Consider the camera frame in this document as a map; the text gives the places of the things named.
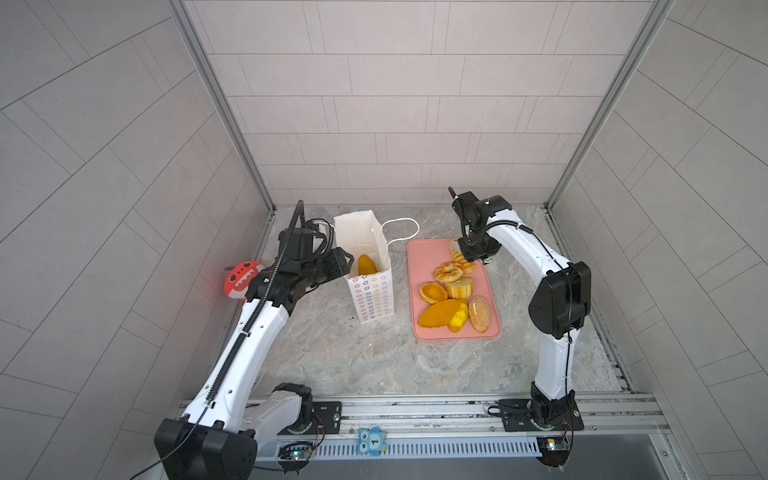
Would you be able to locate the aluminium mounting rail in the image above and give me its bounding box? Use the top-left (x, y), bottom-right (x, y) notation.
top-left (253, 393), bottom-right (673, 471)

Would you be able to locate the flat orange oval fake bread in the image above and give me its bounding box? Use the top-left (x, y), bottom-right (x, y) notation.
top-left (418, 299), bottom-right (465, 328)

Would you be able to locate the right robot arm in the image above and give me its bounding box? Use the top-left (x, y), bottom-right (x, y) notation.
top-left (449, 190), bottom-right (592, 432)

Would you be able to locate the small yellow fake bread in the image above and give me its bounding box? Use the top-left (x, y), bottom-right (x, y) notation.
top-left (448, 303), bottom-right (469, 333)

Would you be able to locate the sesame oval fake bread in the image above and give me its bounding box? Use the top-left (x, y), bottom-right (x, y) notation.
top-left (467, 295), bottom-right (490, 334)

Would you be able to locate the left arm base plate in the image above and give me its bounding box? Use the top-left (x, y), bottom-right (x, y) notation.
top-left (301, 401), bottom-right (343, 435)

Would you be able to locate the circuit board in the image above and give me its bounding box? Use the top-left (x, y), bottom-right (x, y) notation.
top-left (536, 437), bottom-right (571, 468)
top-left (278, 441), bottom-right (315, 462)

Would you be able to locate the braided ring fake bread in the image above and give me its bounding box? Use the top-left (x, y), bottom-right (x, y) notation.
top-left (433, 261), bottom-right (464, 284)

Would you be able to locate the white printed paper bag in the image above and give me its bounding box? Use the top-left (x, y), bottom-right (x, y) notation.
top-left (333, 210), bottom-right (421, 324)

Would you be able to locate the blue owl number tag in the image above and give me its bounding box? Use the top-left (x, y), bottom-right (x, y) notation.
top-left (357, 427), bottom-right (387, 456)

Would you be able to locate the left circuit board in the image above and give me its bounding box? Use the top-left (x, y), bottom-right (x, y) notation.
top-left (278, 441), bottom-right (315, 462)

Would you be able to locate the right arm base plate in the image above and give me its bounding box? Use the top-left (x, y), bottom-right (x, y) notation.
top-left (487, 397), bottom-right (584, 432)

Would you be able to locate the red shark plush toy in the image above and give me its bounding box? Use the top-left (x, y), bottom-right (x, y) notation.
top-left (224, 261), bottom-right (263, 300)

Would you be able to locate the striped twisted fake bread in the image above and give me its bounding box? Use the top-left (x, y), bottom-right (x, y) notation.
top-left (449, 239), bottom-right (476, 274)

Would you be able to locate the pink plastic tray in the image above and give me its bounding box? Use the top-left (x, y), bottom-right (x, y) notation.
top-left (407, 239), bottom-right (501, 341)

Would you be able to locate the right circuit board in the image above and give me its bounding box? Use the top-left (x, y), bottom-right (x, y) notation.
top-left (536, 437), bottom-right (571, 468)

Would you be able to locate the orange tart fake bread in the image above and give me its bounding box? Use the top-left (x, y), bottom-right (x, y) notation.
top-left (419, 282), bottom-right (449, 305)

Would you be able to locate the long baguette fake bread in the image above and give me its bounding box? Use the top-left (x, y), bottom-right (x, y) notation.
top-left (358, 254), bottom-right (379, 276)

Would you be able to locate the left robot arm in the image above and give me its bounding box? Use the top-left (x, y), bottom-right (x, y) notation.
top-left (154, 218), bottom-right (354, 479)

